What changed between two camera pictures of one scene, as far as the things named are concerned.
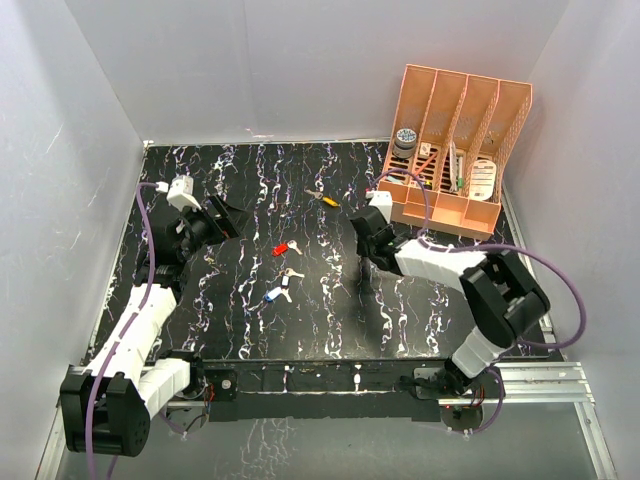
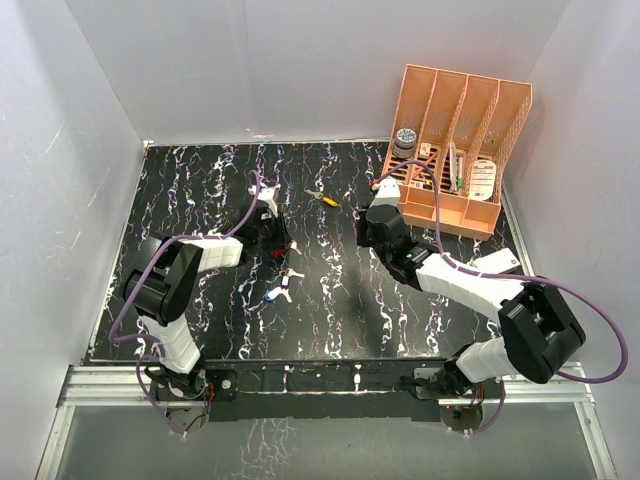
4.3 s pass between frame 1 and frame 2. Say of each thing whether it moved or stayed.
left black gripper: moved
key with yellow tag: stayed
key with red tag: stayed
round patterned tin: stayed
